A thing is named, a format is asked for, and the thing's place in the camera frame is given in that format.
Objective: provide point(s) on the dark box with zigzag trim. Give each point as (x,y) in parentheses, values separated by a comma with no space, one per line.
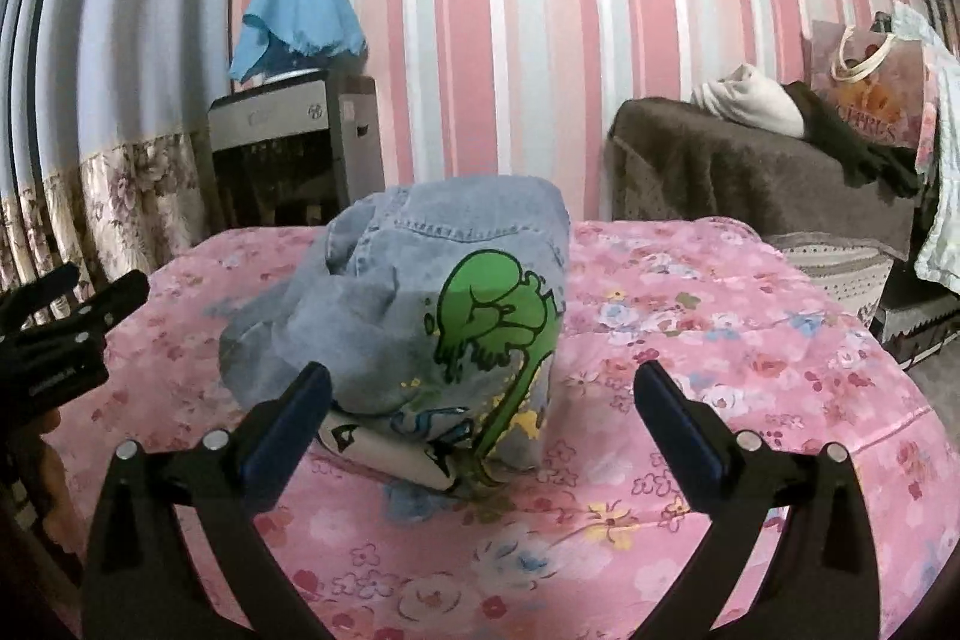
(922,329)

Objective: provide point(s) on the black cloth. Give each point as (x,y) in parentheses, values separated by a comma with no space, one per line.
(855,145)

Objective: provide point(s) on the denim jacket with cartoon print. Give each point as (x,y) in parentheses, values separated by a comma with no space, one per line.
(390,310)

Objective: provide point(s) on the blue curtain with floral hem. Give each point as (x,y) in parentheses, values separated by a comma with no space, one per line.
(112,85)

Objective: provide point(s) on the person's left hand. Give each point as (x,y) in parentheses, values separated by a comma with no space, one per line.
(56,490)

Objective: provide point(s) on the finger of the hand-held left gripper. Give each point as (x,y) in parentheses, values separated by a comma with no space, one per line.
(41,295)
(105,310)

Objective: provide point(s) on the white bundled cloth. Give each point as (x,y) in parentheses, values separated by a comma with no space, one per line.
(750,100)

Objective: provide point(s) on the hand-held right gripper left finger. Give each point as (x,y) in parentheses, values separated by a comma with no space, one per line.
(289,431)

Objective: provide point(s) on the white quilted cloth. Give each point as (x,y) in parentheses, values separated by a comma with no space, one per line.
(943,197)

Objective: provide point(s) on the beige patterned cloth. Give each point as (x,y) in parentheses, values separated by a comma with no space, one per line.
(840,276)

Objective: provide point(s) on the black and silver water dispenser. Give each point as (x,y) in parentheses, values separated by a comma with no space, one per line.
(292,153)

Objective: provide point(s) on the blue cloth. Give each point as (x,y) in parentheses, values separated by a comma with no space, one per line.
(300,18)

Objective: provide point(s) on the floral gift bag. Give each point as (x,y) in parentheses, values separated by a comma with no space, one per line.
(874,93)

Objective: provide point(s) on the water dispenser bottle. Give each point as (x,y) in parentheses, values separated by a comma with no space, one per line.
(289,72)

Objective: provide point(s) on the pink floral bed sheet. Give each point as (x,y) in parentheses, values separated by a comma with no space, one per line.
(712,340)

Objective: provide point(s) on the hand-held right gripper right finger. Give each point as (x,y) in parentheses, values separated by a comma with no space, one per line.
(679,431)

